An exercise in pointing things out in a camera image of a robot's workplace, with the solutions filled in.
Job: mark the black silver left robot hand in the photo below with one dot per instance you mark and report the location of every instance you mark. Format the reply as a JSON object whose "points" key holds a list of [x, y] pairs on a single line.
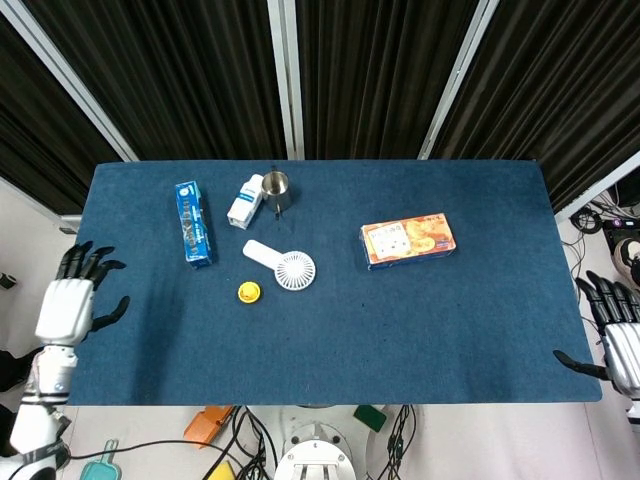
{"points": [[65, 310]]}

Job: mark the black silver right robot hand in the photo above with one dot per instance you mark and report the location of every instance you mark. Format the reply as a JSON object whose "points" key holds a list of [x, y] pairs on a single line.
{"points": [[622, 350]]}

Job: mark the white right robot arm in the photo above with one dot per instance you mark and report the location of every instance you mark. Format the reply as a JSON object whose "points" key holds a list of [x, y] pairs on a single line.
{"points": [[634, 412]]}

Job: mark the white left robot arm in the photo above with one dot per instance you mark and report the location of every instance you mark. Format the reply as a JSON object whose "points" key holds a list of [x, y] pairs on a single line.
{"points": [[42, 400]]}

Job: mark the white black shoe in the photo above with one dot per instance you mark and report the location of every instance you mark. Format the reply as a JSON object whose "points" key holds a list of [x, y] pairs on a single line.
{"points": [[626, 257]]}

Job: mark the black electronic device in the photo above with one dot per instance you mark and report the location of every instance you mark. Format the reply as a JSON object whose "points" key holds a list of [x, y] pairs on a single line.
{"points": [[622, 227]]}

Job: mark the long blue cookie box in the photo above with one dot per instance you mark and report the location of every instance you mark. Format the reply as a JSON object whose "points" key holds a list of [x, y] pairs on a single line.
{"points": [[195, 225]]}

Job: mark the teal plastic scoop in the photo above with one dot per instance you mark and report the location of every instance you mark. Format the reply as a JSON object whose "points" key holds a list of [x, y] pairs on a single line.
{"points": [[102, 467]]}

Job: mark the blue table cloth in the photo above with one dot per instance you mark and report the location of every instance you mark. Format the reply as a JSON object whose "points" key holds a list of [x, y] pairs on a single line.
{"points": [[450, 340]]}

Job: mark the black pleated curtain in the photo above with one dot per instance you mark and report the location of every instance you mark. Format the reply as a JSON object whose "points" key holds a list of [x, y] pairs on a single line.
{"points": [[560, 85], [175, 75], [30, 125], [370, 75]]}

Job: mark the white blue small carton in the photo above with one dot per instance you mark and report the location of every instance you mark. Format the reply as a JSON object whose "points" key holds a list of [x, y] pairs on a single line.
{"points": [[245, 204]]}

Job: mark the yellow block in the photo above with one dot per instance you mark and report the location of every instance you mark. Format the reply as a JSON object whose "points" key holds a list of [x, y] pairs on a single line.
{"points": [[222, 472]]}

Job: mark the white handheld fan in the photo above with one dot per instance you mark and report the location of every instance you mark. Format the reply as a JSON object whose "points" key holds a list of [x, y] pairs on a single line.
{"points": [[292, 269]]}

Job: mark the orange biscuit box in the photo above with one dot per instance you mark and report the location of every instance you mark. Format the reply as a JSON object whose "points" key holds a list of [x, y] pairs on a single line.
{"points": [[407, 240]]}

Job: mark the green block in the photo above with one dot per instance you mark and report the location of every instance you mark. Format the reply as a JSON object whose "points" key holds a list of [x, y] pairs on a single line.
{"points": [[371, 417]]}

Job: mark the white robot torso base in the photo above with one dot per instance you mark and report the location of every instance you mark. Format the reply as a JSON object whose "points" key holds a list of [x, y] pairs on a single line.
{"points": [[315, 445]]}

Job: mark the aluminium frame post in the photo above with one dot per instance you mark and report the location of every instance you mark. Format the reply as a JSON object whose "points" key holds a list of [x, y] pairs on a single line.
{"points": [[35, 207], [70, 80], [595, 190], [460, 75], [287, 75]]}

